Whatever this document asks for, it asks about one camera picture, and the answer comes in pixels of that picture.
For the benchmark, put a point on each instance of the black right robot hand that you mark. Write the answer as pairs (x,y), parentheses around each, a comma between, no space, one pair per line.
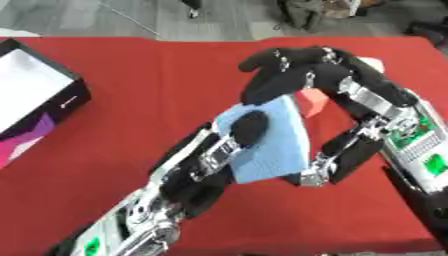
(303,71)

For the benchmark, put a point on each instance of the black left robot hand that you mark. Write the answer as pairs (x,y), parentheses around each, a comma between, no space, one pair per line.
(192,173)

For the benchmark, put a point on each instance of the blue rectangular sponge block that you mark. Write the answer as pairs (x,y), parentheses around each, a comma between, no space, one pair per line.
(271,140)

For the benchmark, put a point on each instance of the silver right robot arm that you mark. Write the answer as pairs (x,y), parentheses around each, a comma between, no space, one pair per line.
(417,146)

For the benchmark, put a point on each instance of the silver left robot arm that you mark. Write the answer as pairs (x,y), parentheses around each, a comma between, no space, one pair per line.
(125,230)

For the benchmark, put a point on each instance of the black box with white inside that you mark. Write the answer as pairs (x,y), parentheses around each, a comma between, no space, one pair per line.
(32,100)

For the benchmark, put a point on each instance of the red block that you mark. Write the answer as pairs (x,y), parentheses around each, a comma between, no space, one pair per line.
(311,101)

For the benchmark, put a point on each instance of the white block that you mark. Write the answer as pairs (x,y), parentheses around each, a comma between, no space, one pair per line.
(373,63)

